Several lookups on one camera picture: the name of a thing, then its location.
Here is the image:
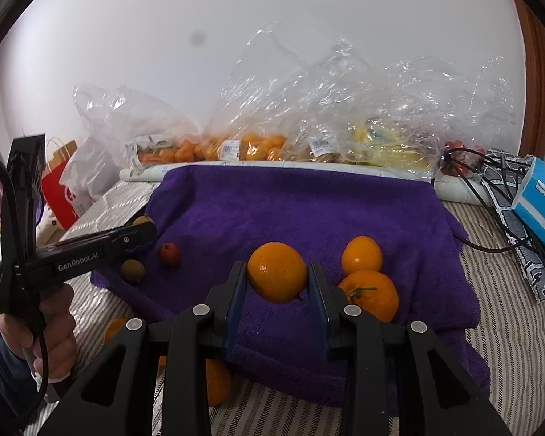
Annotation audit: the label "purple towel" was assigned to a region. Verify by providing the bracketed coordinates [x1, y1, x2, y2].
[91, 163, 491, 407]

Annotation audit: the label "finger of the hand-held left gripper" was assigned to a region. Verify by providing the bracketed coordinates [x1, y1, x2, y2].
[110, 223, 158, 256]

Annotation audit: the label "person's left forearm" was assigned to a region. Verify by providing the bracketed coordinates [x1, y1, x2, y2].
[0, 331, 51, 436]

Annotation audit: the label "person's left hand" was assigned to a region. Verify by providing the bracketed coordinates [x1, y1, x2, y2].
[0, 284, 78, 381]

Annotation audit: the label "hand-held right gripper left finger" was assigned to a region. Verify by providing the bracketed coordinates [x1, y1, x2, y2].
[39, 261, 248, 436]

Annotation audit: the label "red paper shopping bag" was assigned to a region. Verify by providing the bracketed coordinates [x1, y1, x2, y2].
[41, 138, 80, 232]

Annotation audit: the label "bagged red tomatoes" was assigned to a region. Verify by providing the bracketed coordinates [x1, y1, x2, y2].
[445, 140, 487, 175]

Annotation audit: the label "white plastic shopping bag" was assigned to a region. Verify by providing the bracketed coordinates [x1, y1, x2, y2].
[61, 134, 132, 219]

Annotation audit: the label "small red fruit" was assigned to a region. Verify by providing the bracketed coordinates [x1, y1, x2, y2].
[158, 242, 181, 266]

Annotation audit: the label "black white patterned cloth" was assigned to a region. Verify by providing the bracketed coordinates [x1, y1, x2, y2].
[479, 148, 545, 303]

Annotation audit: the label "bundle of black cables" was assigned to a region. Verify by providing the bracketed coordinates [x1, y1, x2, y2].
[438, 145, 545, 310]

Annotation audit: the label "heap of bagged leafy tangerines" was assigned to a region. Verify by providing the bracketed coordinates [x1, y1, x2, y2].
[138, 138, 197, 165]

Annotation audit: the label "bagged yellow fruit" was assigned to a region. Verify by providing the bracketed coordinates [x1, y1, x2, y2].
[340, 118, 437, 169]

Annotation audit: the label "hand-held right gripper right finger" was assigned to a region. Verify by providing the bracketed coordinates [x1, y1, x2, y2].
[309, 261, 512, 436]

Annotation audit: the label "white printed folded clothing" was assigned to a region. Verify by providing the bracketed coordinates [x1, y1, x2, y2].
[36, 209, 69, 246]

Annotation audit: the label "mandarin orange with stem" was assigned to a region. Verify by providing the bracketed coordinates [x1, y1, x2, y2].
[336, 270, 399, 323]

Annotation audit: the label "large mottled mandarin orange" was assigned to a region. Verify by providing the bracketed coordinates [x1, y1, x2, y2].
[204, 359, 233, 407]

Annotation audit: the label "blue cardboard box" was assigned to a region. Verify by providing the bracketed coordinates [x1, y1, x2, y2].
[511, 157, 545, 264]

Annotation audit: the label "brown wooden door frame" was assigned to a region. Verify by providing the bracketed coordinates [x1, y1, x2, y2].
[511, 0, 545, 160]

